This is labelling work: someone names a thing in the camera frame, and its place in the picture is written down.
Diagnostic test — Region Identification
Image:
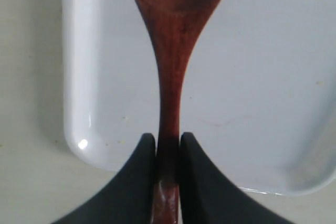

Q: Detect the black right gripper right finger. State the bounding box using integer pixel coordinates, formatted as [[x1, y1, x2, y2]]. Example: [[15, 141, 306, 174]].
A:
[[180, 133, 289, 223]]

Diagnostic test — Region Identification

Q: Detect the white rectangular plastic tray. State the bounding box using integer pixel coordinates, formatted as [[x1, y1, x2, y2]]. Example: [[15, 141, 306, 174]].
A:
[[62, 0, 335, 195]]

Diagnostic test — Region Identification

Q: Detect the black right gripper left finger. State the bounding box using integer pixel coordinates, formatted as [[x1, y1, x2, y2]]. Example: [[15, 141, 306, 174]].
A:
[[55, 133, 155, 224]]

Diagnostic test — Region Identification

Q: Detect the brown wooden spoon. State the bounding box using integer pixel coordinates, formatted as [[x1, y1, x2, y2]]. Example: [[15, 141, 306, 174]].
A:
[[135, 0, 221, 223]]

